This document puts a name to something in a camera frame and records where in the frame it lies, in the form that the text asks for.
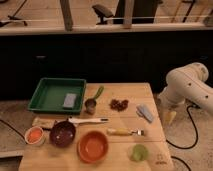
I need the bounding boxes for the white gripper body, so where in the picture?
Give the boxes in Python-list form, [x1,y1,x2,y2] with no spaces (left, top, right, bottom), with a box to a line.
[158,89,182,114]

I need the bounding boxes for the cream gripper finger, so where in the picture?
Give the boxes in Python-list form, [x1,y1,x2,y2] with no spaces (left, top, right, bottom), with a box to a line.
[163,110,177,126]

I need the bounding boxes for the dark red grape bunch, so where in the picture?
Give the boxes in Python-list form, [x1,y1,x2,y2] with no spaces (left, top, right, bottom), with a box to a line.
[110,99,129,112]

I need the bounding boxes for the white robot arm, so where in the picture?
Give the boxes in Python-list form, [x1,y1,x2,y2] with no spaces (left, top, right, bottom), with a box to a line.
[158,62,213,126]

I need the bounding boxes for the red orange bowl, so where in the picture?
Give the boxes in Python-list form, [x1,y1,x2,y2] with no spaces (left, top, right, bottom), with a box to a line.
[77,131,109,164]

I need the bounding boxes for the dark purple bowl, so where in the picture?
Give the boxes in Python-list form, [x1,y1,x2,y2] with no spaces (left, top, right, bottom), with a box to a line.
[49,121,76,148]

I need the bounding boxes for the grey sponge block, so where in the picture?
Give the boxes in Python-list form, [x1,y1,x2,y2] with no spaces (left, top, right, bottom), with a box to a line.
[63,93,77,108]

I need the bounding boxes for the black office chair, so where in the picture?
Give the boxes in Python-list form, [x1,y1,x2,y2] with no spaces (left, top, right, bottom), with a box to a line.
[92,4,113,24]

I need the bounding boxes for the green plastic tray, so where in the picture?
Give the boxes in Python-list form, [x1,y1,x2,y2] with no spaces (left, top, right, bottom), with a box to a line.
[28,78,86,114]

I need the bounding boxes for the tan bread piece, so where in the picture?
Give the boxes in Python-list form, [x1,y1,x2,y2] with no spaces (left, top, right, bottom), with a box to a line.
[32,117,56,129]

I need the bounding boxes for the small white cup orange inside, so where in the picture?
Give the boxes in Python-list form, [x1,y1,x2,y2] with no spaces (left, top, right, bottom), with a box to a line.
[24,126,45,146]

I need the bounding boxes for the black cable on floor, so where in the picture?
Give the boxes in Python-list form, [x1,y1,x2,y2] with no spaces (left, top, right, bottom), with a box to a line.
[165,105,200,171]

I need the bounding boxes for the wooden handled fork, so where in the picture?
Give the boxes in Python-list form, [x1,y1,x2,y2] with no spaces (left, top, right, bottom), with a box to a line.
[107,128,146,136]

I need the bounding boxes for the green handled metal measuring cup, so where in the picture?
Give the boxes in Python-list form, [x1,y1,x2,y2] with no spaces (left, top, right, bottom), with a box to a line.
[85,86,104,114]

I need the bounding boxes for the white handled knife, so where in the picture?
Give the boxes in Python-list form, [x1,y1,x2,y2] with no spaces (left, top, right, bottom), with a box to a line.
[68,117,109,124]

